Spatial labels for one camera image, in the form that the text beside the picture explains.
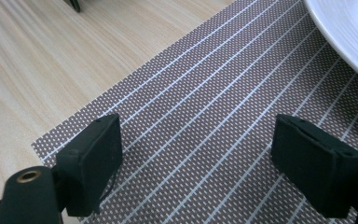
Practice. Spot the dark object at table edge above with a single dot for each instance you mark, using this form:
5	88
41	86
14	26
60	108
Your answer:
73	4

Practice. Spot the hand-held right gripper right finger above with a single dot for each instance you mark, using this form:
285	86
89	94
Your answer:
317	169

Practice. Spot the brown striped woven placemat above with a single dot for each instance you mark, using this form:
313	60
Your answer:
205	124

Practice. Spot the white plate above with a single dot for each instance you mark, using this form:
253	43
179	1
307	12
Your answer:
348	34

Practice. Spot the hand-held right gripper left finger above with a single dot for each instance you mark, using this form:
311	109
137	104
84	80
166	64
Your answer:
88	168

